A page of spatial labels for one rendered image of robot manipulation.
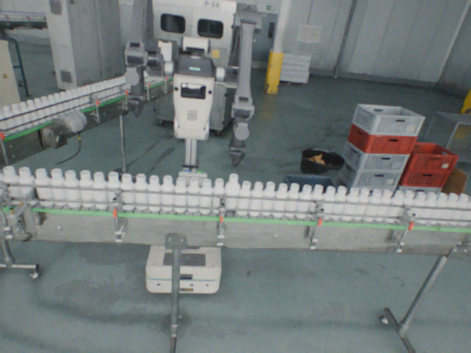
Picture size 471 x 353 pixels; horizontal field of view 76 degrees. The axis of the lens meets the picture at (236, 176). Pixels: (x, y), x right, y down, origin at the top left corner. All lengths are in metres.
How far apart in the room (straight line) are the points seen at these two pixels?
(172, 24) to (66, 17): 2.51
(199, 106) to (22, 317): 1.73
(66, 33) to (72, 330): 5.70
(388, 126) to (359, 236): 2.14
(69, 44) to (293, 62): 6.65
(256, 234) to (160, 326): 1.04
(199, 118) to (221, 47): 3.08
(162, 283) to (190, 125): 1.12
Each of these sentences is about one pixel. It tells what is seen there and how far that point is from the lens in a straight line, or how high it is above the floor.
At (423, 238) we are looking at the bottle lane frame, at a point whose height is 0.93.
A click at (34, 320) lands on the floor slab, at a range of 2.46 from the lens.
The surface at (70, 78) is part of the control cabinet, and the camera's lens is 7.19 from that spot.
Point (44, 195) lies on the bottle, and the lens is 1.53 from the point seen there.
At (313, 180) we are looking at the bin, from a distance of 2.09.
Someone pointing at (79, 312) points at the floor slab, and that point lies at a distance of 2.41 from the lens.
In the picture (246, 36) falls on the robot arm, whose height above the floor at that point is 1.76.
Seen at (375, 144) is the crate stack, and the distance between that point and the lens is 3.64.
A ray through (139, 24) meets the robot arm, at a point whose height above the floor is 1.75.
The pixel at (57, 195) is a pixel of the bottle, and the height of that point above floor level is 1.06.
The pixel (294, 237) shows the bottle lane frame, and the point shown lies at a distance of 1.54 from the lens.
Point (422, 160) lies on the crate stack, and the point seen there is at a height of 0.59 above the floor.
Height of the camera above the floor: 1.83
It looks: 28 degrees down
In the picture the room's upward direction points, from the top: 7 degrees clockwise
